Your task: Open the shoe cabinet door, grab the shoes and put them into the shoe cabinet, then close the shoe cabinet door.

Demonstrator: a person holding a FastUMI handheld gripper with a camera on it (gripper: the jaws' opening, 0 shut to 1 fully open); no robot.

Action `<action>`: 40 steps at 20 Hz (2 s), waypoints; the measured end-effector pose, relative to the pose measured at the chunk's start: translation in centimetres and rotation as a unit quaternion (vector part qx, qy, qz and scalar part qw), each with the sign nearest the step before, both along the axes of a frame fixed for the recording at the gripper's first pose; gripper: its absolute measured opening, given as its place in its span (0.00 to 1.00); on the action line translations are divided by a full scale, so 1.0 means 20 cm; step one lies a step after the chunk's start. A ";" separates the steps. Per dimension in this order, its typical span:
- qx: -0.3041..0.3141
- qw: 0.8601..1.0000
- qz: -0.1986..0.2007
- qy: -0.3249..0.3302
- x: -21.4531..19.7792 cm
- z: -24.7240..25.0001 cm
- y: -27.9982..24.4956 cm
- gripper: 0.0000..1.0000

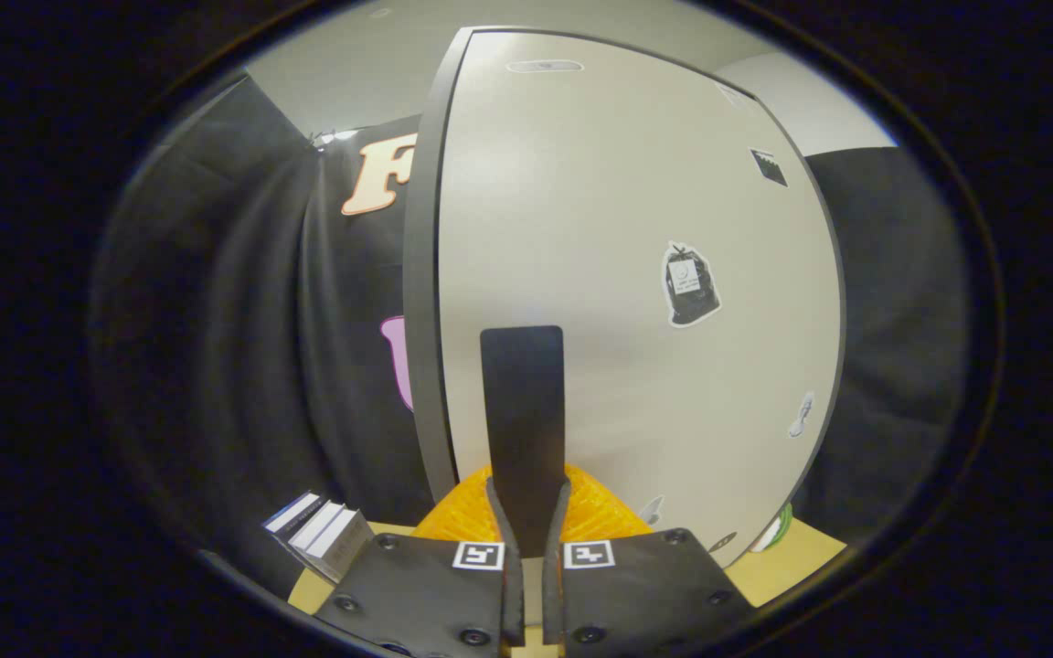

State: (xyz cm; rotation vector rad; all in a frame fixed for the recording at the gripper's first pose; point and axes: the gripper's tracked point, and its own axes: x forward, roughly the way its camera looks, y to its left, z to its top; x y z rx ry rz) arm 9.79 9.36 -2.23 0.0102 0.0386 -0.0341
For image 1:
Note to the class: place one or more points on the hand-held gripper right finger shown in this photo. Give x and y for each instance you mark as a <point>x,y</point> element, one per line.
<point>545,402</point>

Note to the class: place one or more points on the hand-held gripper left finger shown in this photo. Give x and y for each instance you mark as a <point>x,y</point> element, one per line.
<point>501,402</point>

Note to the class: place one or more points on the dark grey shoe cabinet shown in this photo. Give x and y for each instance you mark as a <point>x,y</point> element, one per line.
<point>420,292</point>

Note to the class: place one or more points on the grey white book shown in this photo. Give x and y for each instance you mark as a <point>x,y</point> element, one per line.
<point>339,544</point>

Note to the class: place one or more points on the watermelon print pouch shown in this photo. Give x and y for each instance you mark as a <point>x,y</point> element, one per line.
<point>775,530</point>

